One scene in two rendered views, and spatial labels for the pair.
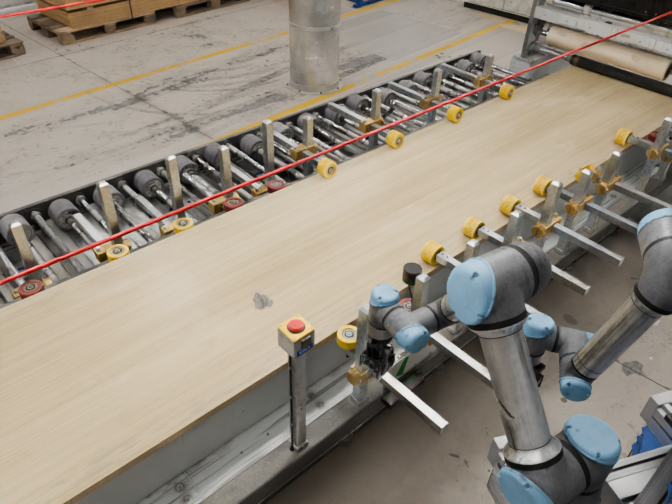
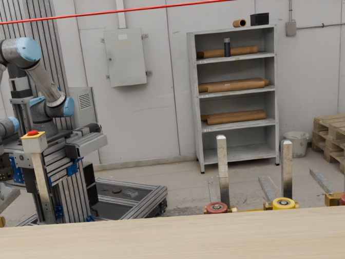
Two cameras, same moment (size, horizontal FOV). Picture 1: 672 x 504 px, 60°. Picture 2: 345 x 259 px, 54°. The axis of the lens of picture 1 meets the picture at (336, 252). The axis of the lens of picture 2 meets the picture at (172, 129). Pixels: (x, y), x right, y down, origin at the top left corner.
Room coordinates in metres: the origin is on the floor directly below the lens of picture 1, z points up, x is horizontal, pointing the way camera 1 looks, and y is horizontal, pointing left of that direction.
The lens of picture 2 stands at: (1.52, 1.43, 1.55)
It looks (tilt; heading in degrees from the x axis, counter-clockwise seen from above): 16 degrees down; 227
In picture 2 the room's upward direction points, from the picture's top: 6 degrees counter-clockwise
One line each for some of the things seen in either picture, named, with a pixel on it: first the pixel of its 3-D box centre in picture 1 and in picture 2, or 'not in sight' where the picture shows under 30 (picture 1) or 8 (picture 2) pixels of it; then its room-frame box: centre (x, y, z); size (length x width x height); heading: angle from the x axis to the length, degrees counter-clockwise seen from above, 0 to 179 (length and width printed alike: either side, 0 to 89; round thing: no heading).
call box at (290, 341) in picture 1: (296, 337); (35, 143); (1.03, 0.09, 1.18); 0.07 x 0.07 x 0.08; 43
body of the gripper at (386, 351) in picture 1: (377, 348); (0, 167); (1.11, -0.13, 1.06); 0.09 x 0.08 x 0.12; 154
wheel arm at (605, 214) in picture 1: (593, 208); not in sight; (2.04, -1.08, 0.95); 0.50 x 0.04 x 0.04; 43
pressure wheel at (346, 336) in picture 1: (348, 344); not in sight; (1.31, -0.05, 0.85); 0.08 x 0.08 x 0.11
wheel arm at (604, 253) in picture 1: (562, 230); not in sight; (1.87, -0.90, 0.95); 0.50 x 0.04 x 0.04; 43
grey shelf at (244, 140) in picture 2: not in sight; (232, 98); (-1.61, -0.87, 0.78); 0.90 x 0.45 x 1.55; 138
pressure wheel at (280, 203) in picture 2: not in sight; (283, 215); (0.45, 0.86, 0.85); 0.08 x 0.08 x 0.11
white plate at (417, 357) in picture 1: (410, 361); not in sight; (1.34, -0.27, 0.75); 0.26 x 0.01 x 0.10; 133
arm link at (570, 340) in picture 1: (573, 347); not in sight; (1.08, -0.66, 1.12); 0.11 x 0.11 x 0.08; 75
